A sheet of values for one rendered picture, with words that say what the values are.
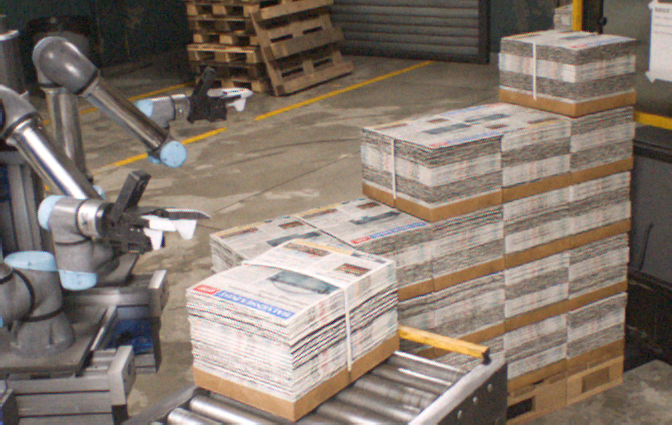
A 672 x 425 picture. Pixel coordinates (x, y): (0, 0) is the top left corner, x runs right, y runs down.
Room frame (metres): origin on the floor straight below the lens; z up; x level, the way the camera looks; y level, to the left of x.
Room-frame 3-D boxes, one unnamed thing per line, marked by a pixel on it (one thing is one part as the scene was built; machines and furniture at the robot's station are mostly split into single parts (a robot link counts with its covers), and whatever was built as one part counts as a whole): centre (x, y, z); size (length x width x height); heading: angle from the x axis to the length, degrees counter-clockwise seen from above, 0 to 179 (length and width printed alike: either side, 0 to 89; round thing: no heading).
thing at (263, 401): (1.86, 0.16, 0.83); 0.29 x 0.16 x 0.04; 51
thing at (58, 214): (1.87, 0.54, 1.21); 0.11 x 0.08 x 0.09; 63
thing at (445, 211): (3.01, -0.32, 0.86); 0.38 x 0.29 x 0.04; 31
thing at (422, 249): (2.94, -0.20, 0.42); 1.17 x 0.39 x 0.83; 120
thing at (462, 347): (2.09, -0.16, 0.81); 0.43 x 0.03 x 0.02; 53
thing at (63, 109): (2.73, 0.75, 1.19); 0.15 x 0.12 x 0.55; 24
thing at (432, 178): (3.01, -0.32, 0.95); 0.38 x 0.29 x 0.23; 31
